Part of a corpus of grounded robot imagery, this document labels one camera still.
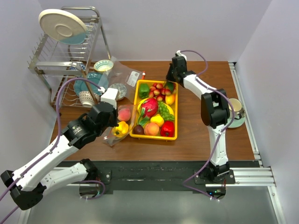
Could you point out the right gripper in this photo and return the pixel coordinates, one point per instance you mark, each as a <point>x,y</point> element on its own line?
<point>168,77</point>

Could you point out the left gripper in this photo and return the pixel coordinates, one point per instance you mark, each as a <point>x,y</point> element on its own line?
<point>114,122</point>

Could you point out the pink peach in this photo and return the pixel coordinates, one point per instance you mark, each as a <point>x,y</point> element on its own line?
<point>124,114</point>

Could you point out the yellow bell pepper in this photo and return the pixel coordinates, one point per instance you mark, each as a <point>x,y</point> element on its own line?
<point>121,130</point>

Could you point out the orange zip top bag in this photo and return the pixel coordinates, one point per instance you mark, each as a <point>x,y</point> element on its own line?
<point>108,136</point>

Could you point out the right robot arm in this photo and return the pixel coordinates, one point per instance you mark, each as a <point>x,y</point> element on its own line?
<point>214,114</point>

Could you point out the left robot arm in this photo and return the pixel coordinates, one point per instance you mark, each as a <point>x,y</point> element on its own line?
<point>30,183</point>

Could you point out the clear bag with label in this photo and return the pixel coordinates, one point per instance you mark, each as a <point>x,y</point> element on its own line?
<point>124,75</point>

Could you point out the dark purple plum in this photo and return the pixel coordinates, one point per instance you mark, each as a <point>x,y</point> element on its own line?
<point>139,130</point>

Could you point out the floral grey bowl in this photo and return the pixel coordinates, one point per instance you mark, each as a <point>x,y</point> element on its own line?
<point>122,90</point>

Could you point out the green bell pepper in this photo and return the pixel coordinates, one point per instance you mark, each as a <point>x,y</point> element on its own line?
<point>143,91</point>

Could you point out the red dragon fruit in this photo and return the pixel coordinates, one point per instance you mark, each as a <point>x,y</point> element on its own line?
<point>149,108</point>

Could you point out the orange peach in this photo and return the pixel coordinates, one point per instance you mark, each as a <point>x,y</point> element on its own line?
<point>151,129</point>

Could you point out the green grapes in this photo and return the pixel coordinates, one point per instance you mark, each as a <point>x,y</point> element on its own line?
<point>166,112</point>

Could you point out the teal scalloped plate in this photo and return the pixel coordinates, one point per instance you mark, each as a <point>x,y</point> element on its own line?
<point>98,78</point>

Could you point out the yellow plastic tray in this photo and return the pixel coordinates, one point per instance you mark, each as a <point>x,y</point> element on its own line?
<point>144,121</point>

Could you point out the small yellow fruit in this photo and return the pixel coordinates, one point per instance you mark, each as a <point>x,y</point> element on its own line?
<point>157,119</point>

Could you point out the teal striped small bowl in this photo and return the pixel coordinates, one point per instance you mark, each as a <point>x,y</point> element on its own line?
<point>103,66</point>

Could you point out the red bell pepper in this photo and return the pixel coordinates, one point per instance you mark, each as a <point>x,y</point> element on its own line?
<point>167,129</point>

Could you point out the cream mug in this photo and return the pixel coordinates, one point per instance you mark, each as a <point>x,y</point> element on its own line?
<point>236,107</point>

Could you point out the metal dish rack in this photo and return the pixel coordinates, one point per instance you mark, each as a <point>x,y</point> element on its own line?
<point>51,59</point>

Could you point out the green saucer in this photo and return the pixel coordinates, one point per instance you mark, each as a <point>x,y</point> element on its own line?
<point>236,123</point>

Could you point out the beige and teal plate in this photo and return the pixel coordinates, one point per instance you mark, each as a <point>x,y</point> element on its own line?
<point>63,26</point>

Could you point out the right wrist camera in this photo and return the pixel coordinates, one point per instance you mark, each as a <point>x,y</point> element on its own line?
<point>179,53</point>

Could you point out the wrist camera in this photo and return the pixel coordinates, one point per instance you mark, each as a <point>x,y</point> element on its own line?
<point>110,96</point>
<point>179,53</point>

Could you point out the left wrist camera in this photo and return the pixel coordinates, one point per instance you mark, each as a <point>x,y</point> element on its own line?
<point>110,96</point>

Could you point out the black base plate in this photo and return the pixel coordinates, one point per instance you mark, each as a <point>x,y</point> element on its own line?
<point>158,175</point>

